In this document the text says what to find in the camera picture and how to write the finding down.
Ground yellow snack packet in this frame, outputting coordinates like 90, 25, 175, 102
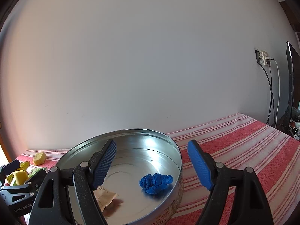
6, 161, 30, 184

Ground black monitor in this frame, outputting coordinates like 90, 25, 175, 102
283, 42, 299, 133

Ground red white striped bedspread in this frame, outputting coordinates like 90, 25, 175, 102
16, 112, 300, 225

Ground blue round cookie tin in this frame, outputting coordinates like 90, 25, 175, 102
57, 129, 183, 224

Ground black cable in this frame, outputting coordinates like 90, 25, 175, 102
259, 59, 276, 126

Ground small yellow sponge block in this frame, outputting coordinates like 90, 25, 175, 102
33, 151, 47, 166

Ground cluttered items on desk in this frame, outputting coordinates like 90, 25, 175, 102
289, 107, 299, 141

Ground blue cloth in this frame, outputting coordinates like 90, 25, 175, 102
139, 173, 173, 195

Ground green tissue pack rear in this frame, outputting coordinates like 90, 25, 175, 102
28, 167, 47, 178

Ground yellow sponge wedge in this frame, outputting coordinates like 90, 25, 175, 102
11, 170, 28, 186

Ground wall power socket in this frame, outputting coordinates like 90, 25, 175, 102
255, 49, 270, 66

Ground beige red snack packet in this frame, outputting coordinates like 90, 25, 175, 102
93, 186, 118, 211

